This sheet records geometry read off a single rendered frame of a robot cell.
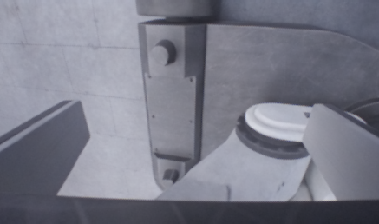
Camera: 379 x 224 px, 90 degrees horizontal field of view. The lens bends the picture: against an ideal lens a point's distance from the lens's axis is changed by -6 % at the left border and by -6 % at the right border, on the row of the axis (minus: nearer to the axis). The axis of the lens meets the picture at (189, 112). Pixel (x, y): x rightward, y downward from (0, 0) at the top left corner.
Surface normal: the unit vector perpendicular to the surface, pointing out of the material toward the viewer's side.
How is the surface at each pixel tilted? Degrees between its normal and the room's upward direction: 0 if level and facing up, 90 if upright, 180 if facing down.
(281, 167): 90
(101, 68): 0
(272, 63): 0
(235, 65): 0
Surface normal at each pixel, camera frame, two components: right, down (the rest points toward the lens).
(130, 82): -0.21, 0.47
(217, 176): 0.01, -0.88
